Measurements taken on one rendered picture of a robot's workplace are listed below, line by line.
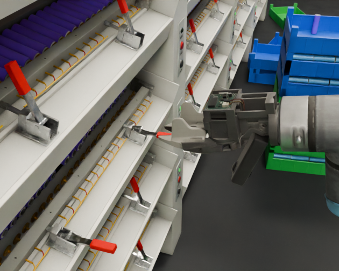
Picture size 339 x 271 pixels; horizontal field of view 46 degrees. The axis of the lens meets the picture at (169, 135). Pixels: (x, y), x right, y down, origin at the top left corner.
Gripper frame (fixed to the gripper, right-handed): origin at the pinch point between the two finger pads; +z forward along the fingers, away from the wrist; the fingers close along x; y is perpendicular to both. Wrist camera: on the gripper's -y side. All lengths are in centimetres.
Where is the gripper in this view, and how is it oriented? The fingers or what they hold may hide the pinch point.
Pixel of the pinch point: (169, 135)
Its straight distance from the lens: 74.4
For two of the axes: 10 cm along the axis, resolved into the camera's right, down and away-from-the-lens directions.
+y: -2.2, -8.3, -5.1
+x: -3.1, 5.6, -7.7
